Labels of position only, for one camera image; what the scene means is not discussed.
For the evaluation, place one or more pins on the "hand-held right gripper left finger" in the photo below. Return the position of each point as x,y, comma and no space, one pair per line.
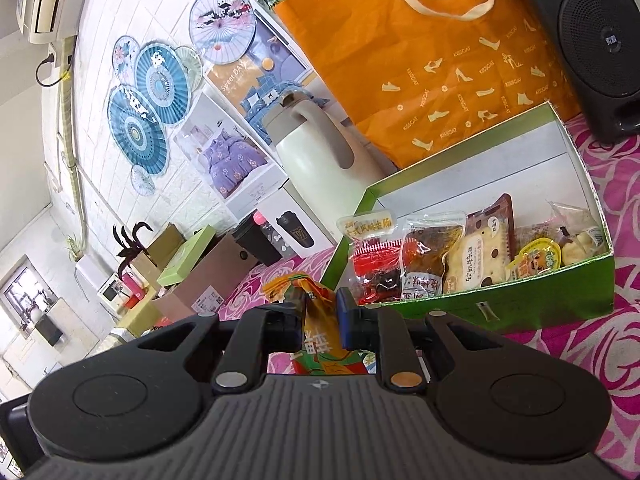
301,322

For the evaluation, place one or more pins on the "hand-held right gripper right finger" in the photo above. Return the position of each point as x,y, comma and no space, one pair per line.
345,320

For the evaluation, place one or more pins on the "orange yellow snack packet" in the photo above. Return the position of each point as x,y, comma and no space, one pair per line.
320,320

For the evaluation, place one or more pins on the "green cardboard box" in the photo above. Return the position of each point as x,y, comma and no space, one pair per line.
525,305

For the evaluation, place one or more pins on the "shiny red snack packet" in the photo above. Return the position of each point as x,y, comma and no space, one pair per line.
372,265

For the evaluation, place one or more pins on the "pink lid bottle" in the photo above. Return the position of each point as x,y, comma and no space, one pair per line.
270,237

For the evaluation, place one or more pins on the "black cup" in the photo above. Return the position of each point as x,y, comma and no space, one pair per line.
250,242

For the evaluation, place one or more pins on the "white coffee cup box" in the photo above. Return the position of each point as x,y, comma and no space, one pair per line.
300,225

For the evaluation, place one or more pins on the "cream yellow-label snack packet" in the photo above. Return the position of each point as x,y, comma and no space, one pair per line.
367,225

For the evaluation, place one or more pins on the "brown cardboard box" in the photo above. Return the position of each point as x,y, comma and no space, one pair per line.
210,280

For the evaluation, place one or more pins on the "clear brown meat packet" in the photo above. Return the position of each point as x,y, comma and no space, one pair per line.
430,250

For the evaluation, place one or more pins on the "light green flat box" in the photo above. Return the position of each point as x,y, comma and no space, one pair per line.
185,257

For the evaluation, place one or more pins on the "cream bread packet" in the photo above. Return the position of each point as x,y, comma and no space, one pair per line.
477,250

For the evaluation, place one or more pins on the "kraft paper bag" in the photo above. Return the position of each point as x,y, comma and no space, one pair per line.
162,245

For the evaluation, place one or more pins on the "white thermos jug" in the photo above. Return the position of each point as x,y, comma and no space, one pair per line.
310,160

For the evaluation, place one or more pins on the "purple bedding picture box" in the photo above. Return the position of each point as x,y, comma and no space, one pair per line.
225,160

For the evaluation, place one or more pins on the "black leaf decoration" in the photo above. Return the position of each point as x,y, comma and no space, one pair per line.
130,240

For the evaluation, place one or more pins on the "yellow jelly cup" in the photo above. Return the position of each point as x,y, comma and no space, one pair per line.
535,260

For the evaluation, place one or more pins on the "small pale blue fan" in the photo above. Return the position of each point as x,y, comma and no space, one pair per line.
142,180

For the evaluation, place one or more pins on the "clear bun packet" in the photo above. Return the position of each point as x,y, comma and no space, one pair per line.
580,235

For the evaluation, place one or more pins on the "blue bedding picture box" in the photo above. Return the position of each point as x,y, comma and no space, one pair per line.
260,75

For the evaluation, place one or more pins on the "large blue paper fan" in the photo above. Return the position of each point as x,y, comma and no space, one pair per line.
136,132

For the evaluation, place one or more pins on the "orange tote bag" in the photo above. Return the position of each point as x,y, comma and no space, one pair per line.
390,60

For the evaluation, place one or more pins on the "pale green paper fan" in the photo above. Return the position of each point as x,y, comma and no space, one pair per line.
190,65

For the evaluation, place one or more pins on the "white painted paper umbrella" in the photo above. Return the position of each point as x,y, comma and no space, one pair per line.
222,25

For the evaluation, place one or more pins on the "pink flower paper fan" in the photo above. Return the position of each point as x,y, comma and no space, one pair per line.
125,57

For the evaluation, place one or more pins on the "black speaker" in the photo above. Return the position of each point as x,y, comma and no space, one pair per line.
590,45

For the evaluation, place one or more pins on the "white air conditioner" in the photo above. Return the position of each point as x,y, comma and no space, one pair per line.
45,0

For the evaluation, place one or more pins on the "white wall pipe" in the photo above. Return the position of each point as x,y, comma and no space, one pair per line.
70,135

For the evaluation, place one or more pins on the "black wall plug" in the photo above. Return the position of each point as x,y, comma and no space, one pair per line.
47,60

